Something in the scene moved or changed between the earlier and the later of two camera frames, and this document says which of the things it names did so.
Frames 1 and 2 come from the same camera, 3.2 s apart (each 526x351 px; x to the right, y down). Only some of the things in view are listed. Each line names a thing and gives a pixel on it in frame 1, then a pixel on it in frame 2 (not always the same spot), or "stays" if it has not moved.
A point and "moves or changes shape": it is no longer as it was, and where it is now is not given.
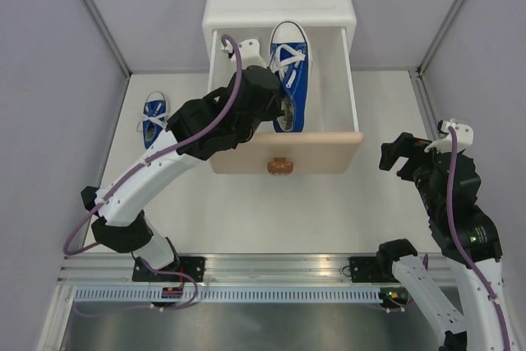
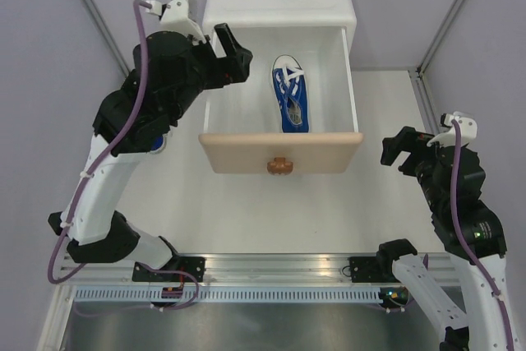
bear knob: [280, 166] stays
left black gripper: [274, 113] to [227, 71]
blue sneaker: [289, 60] moves or changes shape
